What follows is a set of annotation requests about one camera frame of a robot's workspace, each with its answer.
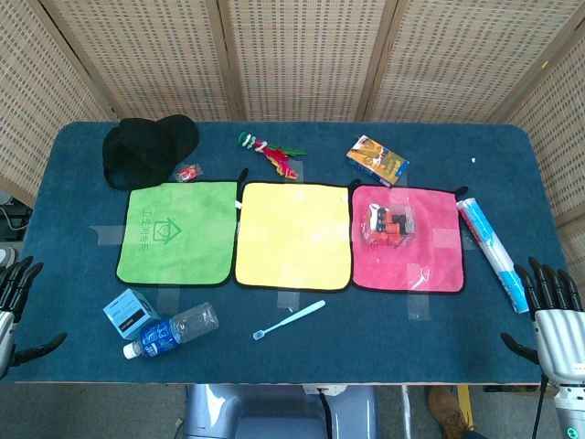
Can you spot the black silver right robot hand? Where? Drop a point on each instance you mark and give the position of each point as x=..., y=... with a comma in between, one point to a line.
x=560, y=334

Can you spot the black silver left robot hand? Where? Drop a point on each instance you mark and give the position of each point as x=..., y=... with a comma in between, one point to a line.
x=8, y=329

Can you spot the clear plastic box of toys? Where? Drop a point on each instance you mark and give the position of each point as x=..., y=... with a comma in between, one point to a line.
x=388, y=224

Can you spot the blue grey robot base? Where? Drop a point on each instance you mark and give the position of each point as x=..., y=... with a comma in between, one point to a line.
x=256, y=411

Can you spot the grey silver right robot arm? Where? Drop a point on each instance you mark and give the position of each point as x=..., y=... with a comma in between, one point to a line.
x=571, y=411

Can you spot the pink cloth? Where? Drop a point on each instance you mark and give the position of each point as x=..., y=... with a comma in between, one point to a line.
x=434, y=265

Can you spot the green cloth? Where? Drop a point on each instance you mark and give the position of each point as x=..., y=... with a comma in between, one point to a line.
x=183, y=256

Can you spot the yellow cloth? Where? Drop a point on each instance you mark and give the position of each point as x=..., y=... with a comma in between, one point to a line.
x=292, y=256

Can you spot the white blue rolled tube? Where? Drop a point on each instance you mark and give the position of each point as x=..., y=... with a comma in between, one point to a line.
x=489, y=242

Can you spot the light blue small box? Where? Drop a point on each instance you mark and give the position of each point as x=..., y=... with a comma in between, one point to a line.
x=128, y=313

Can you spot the brown leather shoe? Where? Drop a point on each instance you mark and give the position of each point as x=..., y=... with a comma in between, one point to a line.
x=450, y=411

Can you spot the clear tape patch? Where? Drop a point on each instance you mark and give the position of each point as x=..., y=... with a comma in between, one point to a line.
x=107, y=235
x=288, y=302
x=168, y=302
x=417, y=307

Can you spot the clear blue-label water bottle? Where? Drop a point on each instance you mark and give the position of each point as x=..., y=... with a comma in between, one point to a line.
x=160, y=338

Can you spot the black baseball cap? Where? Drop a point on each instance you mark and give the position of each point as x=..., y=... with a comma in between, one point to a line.
x=146, y=151

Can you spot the small red candy packet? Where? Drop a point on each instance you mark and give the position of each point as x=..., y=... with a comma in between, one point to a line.
x=188, y=173

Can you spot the white power socket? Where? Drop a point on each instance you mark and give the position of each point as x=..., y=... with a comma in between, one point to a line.
x=326, y=390

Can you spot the orange blue carton box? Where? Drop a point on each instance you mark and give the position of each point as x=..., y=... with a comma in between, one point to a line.
x=377, y=160

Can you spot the light blue toothbrush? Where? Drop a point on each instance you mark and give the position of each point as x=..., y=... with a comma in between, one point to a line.
x=292, y=320

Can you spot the colourful feather shuttlecock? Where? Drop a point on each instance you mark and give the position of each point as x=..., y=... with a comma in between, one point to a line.
x=274, y=155

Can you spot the woven wooden folding screen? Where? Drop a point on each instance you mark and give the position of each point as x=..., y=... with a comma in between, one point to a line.
x=297, y=55

